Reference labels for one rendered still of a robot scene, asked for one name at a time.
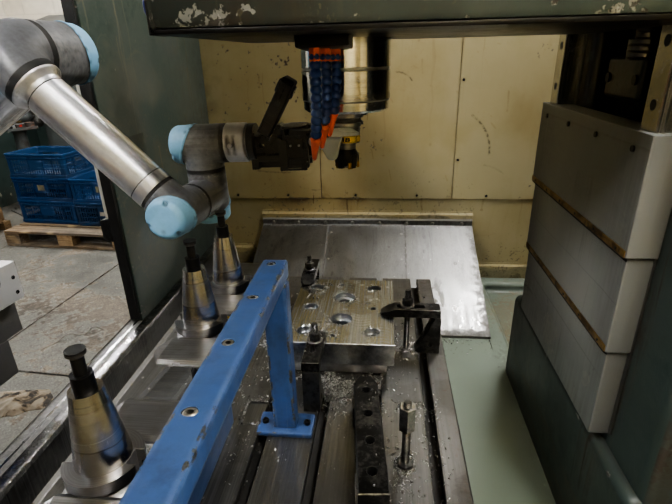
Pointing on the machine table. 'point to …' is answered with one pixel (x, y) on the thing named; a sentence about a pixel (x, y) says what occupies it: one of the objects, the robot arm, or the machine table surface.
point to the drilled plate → (337, 348)
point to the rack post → (283, 377)
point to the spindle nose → (358, 76)
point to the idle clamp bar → (369, 444)
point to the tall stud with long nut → (406, 433)
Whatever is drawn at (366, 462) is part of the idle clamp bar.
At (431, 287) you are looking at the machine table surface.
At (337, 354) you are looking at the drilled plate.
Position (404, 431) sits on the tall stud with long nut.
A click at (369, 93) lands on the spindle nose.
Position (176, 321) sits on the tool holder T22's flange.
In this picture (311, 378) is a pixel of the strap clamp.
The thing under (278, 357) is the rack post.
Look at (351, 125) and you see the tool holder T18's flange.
